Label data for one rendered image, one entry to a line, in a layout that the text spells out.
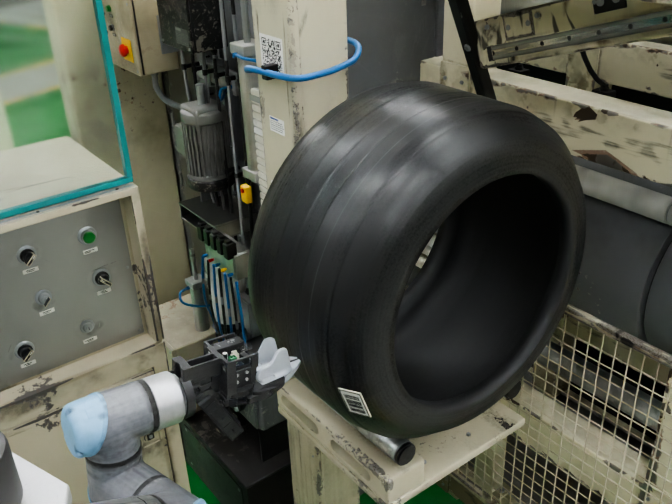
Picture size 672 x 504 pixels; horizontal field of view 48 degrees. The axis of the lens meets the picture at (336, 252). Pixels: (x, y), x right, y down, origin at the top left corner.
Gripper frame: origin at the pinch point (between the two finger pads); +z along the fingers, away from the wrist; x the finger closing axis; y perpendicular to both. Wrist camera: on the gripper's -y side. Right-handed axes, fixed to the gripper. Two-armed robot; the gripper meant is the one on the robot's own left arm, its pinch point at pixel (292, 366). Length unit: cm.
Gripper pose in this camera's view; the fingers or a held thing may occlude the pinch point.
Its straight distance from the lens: 120.3
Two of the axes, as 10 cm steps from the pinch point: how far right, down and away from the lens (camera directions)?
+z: 7.9, -2.1, 5.7
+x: -6.0, -3.6, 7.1
